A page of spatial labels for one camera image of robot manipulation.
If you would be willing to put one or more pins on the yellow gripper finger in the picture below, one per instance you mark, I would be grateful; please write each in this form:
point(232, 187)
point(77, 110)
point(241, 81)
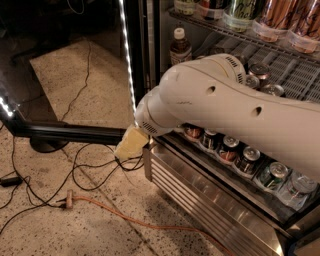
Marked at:
point(132, 143)

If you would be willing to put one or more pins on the brown tea bottle white cap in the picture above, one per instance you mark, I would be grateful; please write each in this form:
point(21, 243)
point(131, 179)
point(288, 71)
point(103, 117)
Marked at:
point(180, 48)

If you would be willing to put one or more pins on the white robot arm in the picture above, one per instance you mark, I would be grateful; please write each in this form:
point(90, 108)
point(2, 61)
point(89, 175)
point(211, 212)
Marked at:
point(211, 93)

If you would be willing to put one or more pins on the glass fridge door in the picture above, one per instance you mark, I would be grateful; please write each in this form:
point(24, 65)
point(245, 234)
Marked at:
point(71, 70)

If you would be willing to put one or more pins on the green can bottom shelf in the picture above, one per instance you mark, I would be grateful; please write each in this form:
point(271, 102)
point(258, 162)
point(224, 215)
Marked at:
point(273, 175)

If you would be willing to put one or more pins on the clear water bottle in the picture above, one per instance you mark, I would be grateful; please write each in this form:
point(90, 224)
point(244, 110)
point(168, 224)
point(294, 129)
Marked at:
point(296, 190)

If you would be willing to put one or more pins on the stainless steel fridge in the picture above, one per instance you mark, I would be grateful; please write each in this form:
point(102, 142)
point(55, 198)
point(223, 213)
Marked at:
point(244, 218)

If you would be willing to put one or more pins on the black round stand base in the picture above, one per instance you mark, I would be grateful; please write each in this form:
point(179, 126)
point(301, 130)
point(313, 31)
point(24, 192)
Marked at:
point(46, 145)

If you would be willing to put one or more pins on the black power adapter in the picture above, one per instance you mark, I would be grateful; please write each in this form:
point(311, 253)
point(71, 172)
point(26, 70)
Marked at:
point(7, 182)

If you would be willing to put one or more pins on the copper can second row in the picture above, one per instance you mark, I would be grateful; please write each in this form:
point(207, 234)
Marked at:
point(261, 70)

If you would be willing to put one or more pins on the black soda can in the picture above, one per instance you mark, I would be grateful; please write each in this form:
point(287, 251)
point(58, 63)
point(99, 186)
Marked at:
point(273, 89)

